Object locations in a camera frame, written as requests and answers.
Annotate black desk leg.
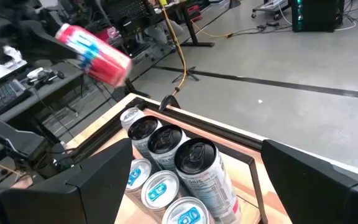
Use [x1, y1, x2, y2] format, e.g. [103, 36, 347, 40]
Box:
[178, 2, 216, 48]

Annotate black metal shelf frame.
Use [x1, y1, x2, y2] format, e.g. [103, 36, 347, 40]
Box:
[132, 102, 270, 224]

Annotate black tripod stand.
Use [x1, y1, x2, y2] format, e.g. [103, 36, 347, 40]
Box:
[171, 65, 201, 84]

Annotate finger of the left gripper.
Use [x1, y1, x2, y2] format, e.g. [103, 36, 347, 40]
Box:
[20, 24, 77, 63]

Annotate white Celsius can palm print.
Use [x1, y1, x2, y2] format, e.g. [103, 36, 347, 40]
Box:
[127, 115, 164, 162]
[174, 137, 242, 224]
[147, 124, 188, 172]

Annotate black keyboard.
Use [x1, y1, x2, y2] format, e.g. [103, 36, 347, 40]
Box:
[0, 78, 32, 116]

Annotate orange Fanta soda can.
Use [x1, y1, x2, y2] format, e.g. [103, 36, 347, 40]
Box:
[54, 23, 133, 88]

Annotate black table edge rail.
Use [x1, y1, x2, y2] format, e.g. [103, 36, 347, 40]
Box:
[67, 93, 358, 187]

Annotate black curved bracket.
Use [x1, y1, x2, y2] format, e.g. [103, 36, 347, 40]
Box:
[158, 94, 181, 112]

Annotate gray rolling cart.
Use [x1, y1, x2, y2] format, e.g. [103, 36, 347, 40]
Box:
[252, 0, 293, 20]

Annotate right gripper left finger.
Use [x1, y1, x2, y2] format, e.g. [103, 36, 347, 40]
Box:
[0, 138, 133, 224]

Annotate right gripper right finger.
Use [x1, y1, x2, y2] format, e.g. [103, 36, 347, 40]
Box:
[261, 139, 358, 224]

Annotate yellow cable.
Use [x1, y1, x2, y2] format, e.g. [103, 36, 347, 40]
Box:
[159, 0, 233, 96]

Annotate black tower coloured lights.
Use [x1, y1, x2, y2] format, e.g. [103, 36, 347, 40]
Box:
[290, 0, 345, 34]

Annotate gray desk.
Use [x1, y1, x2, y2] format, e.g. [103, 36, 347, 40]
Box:
[0, 60, 85, 125]

